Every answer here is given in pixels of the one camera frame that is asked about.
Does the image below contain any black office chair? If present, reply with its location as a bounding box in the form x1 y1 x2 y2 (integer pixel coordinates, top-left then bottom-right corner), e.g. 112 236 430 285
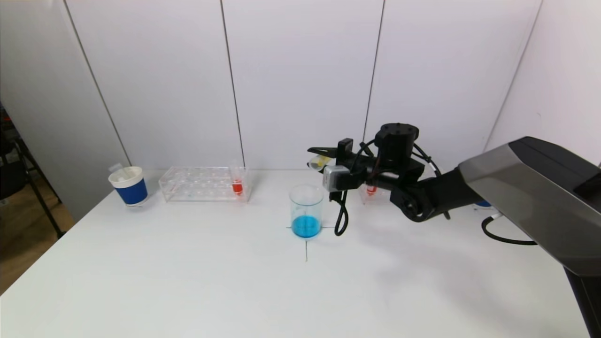
0 106 67 240

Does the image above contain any clear glass beaker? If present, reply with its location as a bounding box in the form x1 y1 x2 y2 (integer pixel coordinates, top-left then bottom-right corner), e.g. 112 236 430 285
289 184 324 239

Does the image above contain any test tube with blue pigment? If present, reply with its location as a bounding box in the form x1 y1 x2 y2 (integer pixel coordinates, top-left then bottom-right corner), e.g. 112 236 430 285
109 163 138 184

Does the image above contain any test tube with yellow pigment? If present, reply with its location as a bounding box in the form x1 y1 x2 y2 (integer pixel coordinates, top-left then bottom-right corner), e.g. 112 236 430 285
307 155 333 171

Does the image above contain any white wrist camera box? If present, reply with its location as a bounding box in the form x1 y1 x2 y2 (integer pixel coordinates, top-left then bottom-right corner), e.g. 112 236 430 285
322 164 350 192

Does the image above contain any clear acrylic test tube rack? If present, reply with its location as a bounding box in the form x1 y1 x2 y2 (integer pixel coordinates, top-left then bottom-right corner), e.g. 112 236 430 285
357 164 454 205
158 166 251 204

